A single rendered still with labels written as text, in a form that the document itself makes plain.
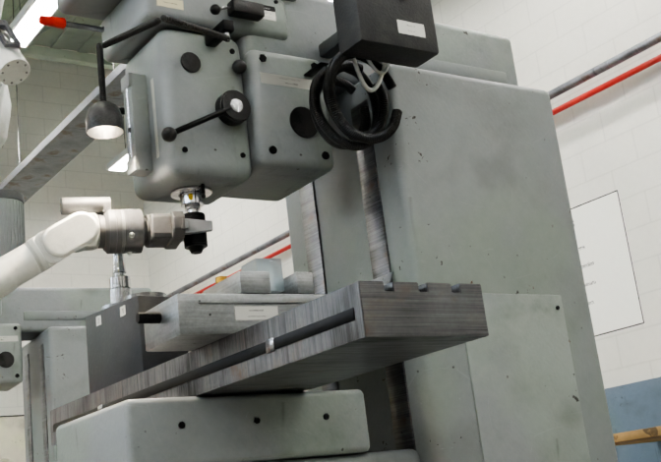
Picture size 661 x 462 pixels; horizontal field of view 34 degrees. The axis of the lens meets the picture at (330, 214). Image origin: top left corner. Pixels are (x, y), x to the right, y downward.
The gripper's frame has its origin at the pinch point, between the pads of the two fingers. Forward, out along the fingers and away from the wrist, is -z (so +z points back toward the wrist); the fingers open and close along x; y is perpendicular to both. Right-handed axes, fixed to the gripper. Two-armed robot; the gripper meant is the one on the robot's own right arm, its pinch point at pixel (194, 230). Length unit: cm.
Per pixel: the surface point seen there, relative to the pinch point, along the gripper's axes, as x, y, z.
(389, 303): -68, 31, -11
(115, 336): 25.7, 16.2, 13.2
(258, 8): -12.0, -44.4, -14.4
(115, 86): 463, -234, -62
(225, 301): -33.1, 22.0, 3.4
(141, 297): 17.1, 9.7, 8.7
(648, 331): 329, -26, -347
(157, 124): -7.5, -19.9, 7.5
